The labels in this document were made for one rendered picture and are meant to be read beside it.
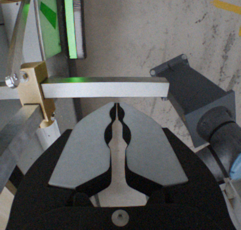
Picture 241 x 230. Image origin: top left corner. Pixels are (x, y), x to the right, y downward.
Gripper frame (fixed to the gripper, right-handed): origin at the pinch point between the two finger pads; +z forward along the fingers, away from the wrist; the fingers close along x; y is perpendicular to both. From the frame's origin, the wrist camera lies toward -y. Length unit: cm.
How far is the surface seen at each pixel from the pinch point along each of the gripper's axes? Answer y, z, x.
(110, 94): 5.8, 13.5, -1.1
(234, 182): 209, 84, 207
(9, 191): 37, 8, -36
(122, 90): 4.9, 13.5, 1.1
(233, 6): -30, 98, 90
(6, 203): 50, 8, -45
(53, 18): -8.5, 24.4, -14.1
